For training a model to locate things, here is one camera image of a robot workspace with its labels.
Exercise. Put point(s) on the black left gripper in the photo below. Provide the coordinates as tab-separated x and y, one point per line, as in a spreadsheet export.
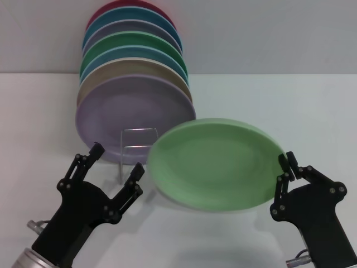
78	212

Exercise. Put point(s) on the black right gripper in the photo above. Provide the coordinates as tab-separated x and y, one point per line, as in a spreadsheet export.
315	215

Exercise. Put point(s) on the light green plate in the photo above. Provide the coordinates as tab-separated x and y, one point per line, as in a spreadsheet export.
217	167

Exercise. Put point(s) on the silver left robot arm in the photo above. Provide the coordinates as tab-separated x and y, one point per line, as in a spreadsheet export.
30	258

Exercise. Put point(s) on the lilac plate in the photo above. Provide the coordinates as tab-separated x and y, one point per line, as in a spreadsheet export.
134	111

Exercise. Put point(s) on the beige plate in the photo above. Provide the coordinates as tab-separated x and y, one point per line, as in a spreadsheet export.
131	68

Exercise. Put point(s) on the light blue plate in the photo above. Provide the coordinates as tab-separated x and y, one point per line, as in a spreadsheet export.
131	53

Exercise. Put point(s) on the dark green plate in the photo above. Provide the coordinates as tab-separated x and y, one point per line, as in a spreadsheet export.
131	39

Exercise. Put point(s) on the grey plate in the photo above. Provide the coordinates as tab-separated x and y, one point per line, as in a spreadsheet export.
131	26

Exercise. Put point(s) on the teal blue plate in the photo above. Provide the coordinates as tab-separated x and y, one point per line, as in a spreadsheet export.
128	14

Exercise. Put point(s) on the maroon red plate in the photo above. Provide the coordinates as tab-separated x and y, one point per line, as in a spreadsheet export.
122	2

